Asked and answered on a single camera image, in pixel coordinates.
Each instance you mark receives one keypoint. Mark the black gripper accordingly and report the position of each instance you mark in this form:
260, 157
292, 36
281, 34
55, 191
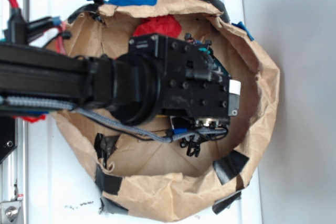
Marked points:
193, 90

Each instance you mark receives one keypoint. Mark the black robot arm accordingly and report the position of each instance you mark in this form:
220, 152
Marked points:
158, 75

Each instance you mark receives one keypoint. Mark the dark green oval sponge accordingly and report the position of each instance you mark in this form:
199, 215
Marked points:
219, 68

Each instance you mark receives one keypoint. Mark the red crumpled paper ball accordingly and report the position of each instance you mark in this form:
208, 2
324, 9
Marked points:
164, 25

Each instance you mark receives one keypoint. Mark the blue tape strip right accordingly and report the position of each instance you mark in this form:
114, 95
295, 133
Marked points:
242, 31

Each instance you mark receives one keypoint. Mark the black tape bottom right inner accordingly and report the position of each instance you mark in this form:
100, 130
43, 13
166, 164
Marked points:
229, 166

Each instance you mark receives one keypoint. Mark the black tape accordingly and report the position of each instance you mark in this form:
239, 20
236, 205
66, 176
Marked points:
221, 7
91, 9
105, 146
229, 166

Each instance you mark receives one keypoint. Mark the black tape top right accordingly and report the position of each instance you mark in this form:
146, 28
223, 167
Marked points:
221, 7

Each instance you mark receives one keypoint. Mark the brown paper bag bin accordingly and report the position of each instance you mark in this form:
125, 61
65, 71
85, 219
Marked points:
159, 181

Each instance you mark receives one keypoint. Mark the black tape lower right edge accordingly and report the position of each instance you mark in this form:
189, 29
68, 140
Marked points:
225, 203

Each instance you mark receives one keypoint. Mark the black tape bottom left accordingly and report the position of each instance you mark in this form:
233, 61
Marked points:
105, 146

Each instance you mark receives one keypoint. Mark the black tape top left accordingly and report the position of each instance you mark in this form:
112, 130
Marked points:
91, 9

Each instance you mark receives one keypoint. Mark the black mounting plate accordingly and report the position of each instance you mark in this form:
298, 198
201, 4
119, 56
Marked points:
7, 136

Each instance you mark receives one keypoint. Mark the aluminium frame rail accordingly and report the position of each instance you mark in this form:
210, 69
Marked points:
13, 167

